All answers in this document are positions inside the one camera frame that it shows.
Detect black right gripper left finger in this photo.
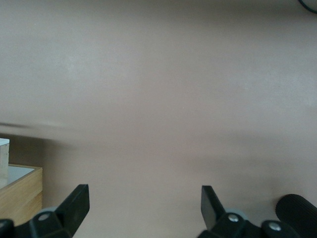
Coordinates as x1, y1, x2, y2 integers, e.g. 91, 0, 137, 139
0, 183, 90, 238

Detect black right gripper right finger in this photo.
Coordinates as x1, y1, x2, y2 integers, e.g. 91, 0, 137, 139
197, 185, 301, 238

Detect white-fronted wooden drawer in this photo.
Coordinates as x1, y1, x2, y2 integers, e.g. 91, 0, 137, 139
0, 138, 10, 187

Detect light wooden cabinet box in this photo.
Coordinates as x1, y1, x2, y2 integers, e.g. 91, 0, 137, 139
0, 163, 43, 225

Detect brown table cover sheet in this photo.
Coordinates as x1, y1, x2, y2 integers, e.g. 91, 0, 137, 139
0, 0, 317, 238

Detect black curved cable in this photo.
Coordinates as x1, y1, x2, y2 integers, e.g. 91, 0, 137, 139
298, 0, 317, 13

